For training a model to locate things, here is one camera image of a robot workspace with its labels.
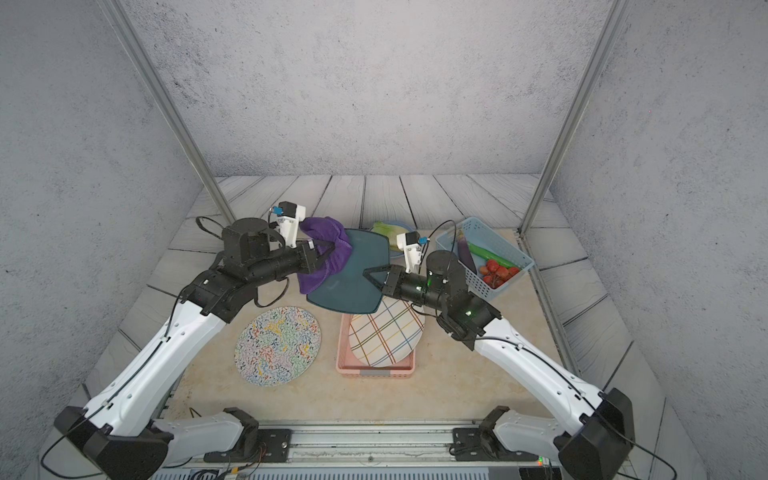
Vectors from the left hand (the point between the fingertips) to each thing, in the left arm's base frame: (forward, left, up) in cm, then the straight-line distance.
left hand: (339, 247), depth 66 cm
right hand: (-7, -5, -2) cm, 9 cm away
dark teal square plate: (-7, -2, -6) cm, 10 cm away
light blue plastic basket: (+32, -46, -31) cm, 64 cm away
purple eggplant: (+27, -38, -35) cm, 58 cm away
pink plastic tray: (-13, +1, -36) cm, 38 cm away
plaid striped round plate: (-5, -10, -34) cm, 35 cm away
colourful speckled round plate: (-5, +23, -38) cm, 44 cm away
